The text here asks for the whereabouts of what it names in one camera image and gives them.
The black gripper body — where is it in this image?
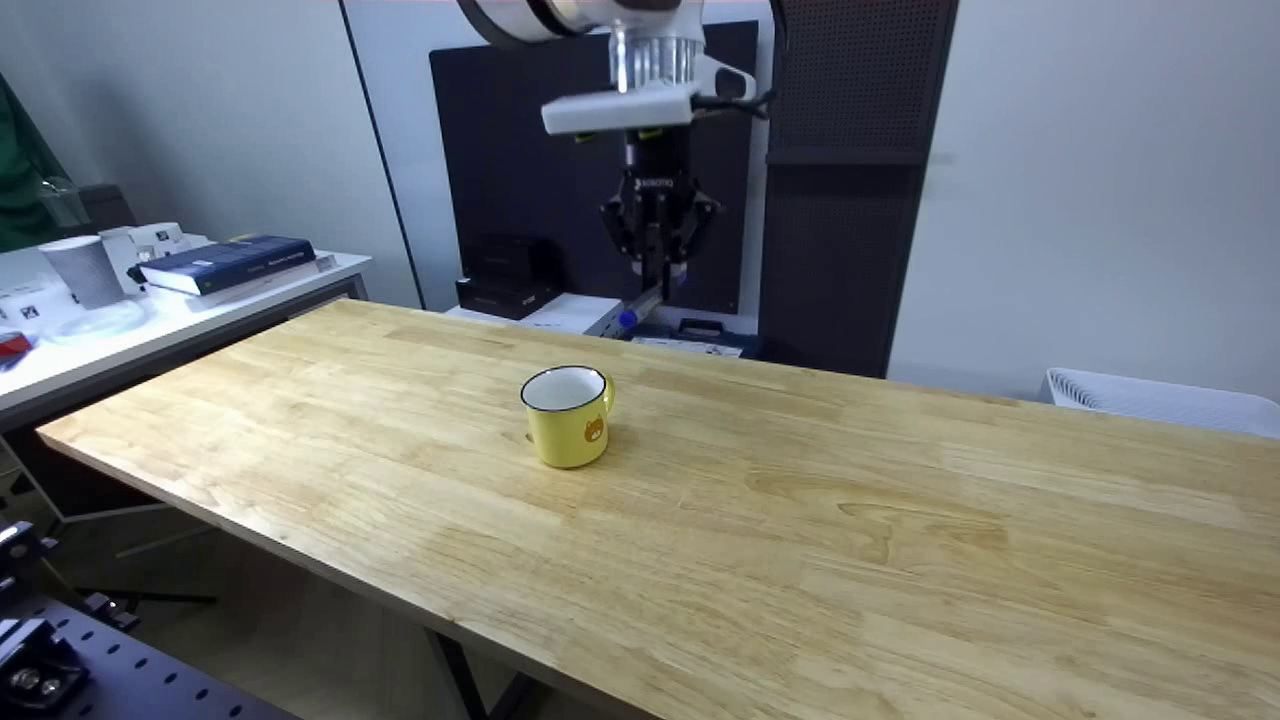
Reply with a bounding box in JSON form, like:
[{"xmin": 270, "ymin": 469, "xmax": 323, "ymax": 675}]
[{"xmin": 626, "ymin": 124, "xmax": 702, "ymax": 203}]

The black monitor screen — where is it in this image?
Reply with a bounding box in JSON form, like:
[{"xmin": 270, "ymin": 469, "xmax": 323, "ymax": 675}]
[{"xmin": 427, "ymin": 18, "xmax": 766, "ymax": 322}]

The white and black flat device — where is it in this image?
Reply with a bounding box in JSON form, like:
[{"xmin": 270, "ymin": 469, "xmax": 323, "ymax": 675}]
[{"xmin": 627, "ymin": 317, "xmax": 753, "ymax": 366}]

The black box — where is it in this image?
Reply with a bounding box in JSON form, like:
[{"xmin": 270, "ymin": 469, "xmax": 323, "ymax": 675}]
[{"xmin": 451, "ymin": 234, "xmax": 566, "ymax": 324}]

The dark brown cabinet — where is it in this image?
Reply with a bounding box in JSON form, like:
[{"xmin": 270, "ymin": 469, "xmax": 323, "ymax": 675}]
[{"xmin": 755, "ymin": 0, "xmax": 964, "ymax": 386}]

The yellow enamel mug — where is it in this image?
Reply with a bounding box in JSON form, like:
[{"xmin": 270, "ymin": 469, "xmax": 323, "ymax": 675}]
[{"xmin": 516, "ymin": 359, "xmax": 620, "ymax": 473}]

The dark blue book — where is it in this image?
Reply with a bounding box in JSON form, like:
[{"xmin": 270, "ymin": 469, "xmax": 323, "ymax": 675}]
[{"xmin": 128, "ymin": 234, "xmax": 323, "ymax": 302}]

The black table leg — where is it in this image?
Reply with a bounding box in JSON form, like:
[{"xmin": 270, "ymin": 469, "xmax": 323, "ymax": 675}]
[{"xmin": 427, "ymin": 629, "xmax": 541, "ymax": 720}]

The white plastic bin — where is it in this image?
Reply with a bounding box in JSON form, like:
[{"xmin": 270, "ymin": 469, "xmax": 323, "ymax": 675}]
[{"xmin": 1042, "ymin": 366, "xmax": 1280, "ymax": 445}]

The white side table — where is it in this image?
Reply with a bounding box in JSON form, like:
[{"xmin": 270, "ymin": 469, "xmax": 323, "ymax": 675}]
[{"xmin": 0, "ymin": 243, "xmax": 376, "ymax": 432}]

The green object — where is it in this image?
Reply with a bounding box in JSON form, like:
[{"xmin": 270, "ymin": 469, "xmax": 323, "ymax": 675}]
[{"xmin": 0, "ymin": 74, "xmax": 74, "ymax": 257}]

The silver wrist camera bar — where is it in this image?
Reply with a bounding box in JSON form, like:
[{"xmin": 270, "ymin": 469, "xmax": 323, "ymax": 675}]
[{"xmin": 535, "ymin": 79, "xmax": 706, "ymax": 142}]

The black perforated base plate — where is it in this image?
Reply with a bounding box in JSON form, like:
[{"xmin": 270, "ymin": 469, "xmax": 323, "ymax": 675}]
[{"xmin": 0, "ymin": 598, "xmax": 301, "ymax": 720}]

